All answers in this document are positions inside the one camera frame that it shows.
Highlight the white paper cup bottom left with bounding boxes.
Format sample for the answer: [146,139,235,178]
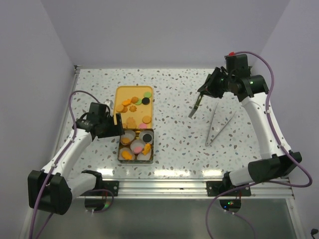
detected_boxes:
[119,147,135,161]

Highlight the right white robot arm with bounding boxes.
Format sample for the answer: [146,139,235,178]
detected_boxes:
[193,52,302,196]

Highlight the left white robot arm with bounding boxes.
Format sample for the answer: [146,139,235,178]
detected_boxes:
[27,103,124,215]

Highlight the yellow plastic tray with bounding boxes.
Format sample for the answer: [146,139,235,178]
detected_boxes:
[114,86,154,129]

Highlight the purple cable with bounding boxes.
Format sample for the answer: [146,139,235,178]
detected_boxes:
[205,51,313,239]
[27,90,114,239]

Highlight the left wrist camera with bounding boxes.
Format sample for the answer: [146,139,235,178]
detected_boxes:
[104,100,114,108]

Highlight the orange fish cookie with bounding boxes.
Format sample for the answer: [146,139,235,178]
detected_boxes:
[142,143,152,155]
[121,151,133,160]

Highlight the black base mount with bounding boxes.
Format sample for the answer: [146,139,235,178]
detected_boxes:
[83,180,119,197]
[206,181,252,197]

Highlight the green round cookie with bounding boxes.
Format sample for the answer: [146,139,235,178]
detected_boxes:
[144,92,152,98]

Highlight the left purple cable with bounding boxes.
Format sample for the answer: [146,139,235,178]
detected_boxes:
[27,90,114,239]

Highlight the green gold cookie tin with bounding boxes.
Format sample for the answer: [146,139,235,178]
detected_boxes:
[117,129,155,164]

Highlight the white paper cup centre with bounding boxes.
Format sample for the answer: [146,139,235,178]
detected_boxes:
[130,139,145,153]

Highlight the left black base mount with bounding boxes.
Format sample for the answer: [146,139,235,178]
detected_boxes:
[83,180,119,197]

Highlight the black sandwich cookie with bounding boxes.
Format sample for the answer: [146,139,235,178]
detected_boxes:
[142,97,150,105]
[143,133,153,143]

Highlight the white paper cup bottom right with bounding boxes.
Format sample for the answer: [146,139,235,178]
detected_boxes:
[137,151,152,161]

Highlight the gold tin lid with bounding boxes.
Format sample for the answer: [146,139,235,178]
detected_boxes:
[188,94,203,118]

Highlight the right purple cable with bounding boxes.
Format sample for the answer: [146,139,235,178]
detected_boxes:
[205,51,313,239]

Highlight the white paper cup top left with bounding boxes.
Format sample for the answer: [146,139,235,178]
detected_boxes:
[121,130,136,143]

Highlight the orange round cookie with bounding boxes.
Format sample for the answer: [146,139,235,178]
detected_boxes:
[142,116,152,124]

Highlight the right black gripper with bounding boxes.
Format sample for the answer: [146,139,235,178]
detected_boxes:
[198,67,235,99]

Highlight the white paper cup top right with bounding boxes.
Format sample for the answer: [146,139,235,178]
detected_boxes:
[139,130,154,144]

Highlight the pink round cookie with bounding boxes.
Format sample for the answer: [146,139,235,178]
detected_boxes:
[138,123,148,129]
[133,146,144,154]

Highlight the orange flower cookie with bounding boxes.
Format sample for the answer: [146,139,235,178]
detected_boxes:
[121,137,131,145]

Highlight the metal tongs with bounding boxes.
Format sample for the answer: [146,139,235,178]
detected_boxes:
[205,103,236,147]

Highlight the white paper cup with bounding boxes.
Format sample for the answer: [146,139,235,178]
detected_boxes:
[130,139,145,153]
[137,151,152,161]
[121,130,136,143]
[139,130,154,144]
[119,147,135,161]

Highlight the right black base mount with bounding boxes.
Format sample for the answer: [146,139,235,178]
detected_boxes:
[206,181,252,197]

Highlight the aluminium rail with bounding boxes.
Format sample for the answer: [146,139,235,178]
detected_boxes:
[74,177,295,200]

